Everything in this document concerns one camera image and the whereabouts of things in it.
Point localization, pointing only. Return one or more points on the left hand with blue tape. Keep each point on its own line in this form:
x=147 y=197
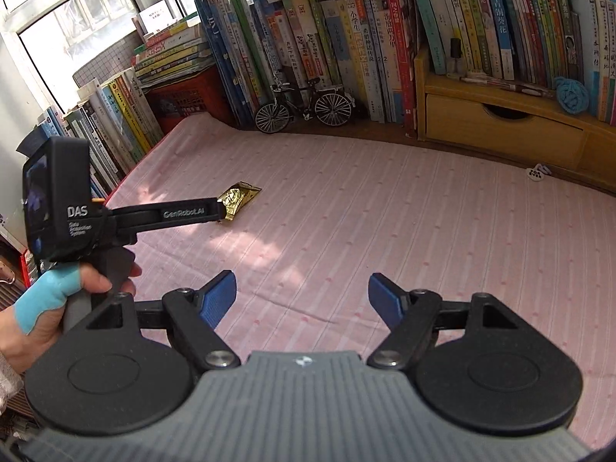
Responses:
x=32 y=324

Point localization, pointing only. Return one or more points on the pink striped tablecloth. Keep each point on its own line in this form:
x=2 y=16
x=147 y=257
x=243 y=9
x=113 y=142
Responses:
x=332 y=211

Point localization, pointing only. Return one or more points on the horizontal book stack on crate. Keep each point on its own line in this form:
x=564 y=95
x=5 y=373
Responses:
x=178 y=51

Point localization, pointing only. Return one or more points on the black miniature bicycle model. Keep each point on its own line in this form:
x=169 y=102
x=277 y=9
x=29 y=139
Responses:
x=331 y=106

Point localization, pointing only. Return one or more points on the gold foil wrapper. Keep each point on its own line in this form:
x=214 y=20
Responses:
x=236 y=197

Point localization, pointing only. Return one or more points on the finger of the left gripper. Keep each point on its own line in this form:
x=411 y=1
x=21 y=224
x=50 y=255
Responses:
x=123 y=225

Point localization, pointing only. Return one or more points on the small white patterned clip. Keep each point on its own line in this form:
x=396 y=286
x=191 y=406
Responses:
x=538 y=172

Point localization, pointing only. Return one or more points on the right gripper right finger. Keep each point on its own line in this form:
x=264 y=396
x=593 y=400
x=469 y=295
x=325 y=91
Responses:
x=409 y=315

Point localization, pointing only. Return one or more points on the wooden drawer organizer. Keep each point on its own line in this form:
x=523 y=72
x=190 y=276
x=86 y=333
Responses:
x=514 y=127

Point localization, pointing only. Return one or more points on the blue yarn ball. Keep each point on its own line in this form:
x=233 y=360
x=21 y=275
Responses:
x=572 y=95

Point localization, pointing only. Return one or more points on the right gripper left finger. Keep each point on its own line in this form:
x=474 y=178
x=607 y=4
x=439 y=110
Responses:
x=193 y=316

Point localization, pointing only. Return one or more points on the red plastic crate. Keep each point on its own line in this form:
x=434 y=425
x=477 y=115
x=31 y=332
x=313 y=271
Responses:
x=200 y=93

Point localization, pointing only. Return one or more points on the dark blue folder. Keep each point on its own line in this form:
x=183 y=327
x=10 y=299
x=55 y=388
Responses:
x=33 y=141

